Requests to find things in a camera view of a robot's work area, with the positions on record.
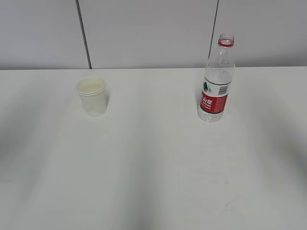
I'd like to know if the clear plastic water bottle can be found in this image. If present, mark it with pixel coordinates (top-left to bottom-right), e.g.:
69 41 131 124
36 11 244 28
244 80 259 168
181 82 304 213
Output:
198 33 236 123

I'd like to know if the white paper cup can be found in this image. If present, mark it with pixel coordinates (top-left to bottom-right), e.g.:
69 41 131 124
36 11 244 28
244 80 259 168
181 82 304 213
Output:
76 76 107 117

